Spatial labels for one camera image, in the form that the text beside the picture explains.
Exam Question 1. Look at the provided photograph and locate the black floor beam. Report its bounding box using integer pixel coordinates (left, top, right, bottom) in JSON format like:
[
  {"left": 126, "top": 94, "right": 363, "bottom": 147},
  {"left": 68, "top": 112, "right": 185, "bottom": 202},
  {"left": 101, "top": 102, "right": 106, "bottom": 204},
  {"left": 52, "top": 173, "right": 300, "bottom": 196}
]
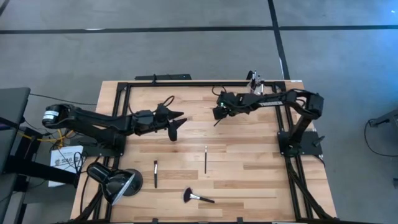
[{"left": 4, "top": 154, "right": 80, "bottom": 187}]

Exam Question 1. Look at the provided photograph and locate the grey padded chair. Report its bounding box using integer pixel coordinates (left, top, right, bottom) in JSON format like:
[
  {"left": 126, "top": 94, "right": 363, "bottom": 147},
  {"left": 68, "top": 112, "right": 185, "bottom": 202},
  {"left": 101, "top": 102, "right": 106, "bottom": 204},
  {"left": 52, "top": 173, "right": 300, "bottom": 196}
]
[{"left": 0, "top": 86, "right": 32, "bottom": 224}]

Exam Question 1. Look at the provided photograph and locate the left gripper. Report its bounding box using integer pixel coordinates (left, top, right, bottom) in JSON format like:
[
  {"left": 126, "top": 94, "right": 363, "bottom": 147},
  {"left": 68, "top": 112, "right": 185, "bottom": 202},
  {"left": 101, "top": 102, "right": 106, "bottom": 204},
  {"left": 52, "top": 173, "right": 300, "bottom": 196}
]
[{"left": 133, "top": 104, "right": 188, "bottom": 142}]

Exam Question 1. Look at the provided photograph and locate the white printed paper sheet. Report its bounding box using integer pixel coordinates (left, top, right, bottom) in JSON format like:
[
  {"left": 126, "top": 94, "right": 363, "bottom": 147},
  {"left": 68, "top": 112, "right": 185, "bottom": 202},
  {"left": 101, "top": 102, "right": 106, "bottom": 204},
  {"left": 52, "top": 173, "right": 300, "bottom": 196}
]
[{"left": 48, "top": 145, "right": 85, "bottom": 188}]

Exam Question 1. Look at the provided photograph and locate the black bar with green light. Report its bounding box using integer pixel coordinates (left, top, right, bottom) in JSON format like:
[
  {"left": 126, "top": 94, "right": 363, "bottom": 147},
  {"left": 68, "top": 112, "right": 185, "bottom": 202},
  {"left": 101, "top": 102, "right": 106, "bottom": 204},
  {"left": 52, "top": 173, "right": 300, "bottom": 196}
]
[{"left": 134, "top": 73, "right": 192, "bottom": 81}]

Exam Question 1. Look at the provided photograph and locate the black fan makeup brush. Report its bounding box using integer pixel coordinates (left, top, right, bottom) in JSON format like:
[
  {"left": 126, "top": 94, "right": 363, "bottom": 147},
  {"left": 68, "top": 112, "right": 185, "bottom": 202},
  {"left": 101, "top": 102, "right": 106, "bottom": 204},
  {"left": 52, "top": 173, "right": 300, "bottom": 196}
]
[{"left": 182, "top": 187, "right": 216, "bottom": 205}]

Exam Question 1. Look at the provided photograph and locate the grey equipment stand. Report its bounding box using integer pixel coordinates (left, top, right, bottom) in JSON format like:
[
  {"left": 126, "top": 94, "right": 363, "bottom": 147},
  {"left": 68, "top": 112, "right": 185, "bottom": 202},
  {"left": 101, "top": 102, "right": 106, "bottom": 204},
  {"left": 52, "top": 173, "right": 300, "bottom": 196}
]
[{"left": 368, "top": 108, "right": 398, "bottom": 128}]

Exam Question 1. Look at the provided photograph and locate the black floor cable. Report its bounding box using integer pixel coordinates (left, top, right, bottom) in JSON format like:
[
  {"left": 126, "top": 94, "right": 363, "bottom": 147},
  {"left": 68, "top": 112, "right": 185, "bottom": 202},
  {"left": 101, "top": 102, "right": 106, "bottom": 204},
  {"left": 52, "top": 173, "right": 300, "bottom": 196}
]
[
  {"left": 363, "top": 118, "right": 398, "bottom": 158},
  {"left": 29, "top": 93, "right": 99, "bottom": 106}
]

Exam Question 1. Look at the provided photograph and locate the clear acrylic brush organizer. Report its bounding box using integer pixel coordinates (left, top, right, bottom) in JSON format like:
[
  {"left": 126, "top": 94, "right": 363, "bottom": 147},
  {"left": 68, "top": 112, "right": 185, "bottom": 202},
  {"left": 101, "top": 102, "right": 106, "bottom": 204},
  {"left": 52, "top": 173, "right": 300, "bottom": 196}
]
[{"left": 247, "top": 78, "right": 276, "bottom": 96}]

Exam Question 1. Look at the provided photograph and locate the black desk lamp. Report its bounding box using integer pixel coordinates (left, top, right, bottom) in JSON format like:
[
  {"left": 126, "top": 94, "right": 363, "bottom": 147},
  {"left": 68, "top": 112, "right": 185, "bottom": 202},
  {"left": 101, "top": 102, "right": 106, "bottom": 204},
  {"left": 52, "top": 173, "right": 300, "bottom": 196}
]
[{"left": 86, "top": 161, "right": 144, "bottom": 207}]

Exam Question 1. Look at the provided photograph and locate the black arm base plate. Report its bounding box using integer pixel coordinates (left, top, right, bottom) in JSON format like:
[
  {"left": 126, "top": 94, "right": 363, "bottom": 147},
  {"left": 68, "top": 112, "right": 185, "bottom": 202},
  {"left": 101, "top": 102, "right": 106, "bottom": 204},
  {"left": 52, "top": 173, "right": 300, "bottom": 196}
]
[
  {"left": 70, "top": 136, "right": 127, "bottom": 157},
  {"left": 277, "top": 130, "right": 324, "bottom": 156}
]

